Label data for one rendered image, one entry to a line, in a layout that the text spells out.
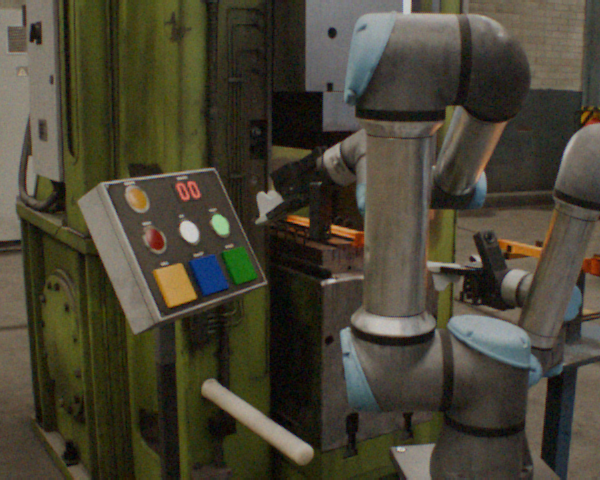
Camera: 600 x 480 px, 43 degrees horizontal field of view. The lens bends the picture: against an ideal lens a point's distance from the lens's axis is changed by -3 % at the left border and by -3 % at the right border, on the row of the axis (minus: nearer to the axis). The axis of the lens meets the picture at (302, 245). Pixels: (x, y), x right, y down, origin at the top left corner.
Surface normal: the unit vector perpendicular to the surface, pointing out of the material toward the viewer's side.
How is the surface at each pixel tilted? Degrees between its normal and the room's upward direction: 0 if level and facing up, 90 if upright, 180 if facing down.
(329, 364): 90
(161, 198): 60
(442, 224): 90
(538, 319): 91
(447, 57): 88
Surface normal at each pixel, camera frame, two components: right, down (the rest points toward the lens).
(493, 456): -0.03, -0.11
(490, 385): 0.00, 0.19
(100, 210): -0.53, 0.16
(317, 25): 0.54, 0.16
